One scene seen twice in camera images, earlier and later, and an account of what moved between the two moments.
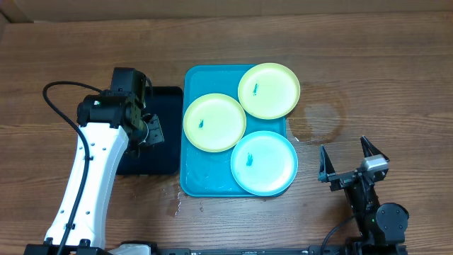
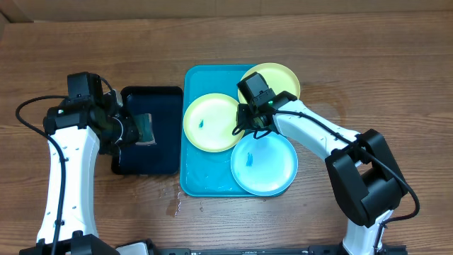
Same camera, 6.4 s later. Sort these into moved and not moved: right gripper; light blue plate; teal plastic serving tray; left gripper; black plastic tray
Moved: left gripper; right gripper
Not moved: teal plastic serving tray; light blue plate; black plastic tray
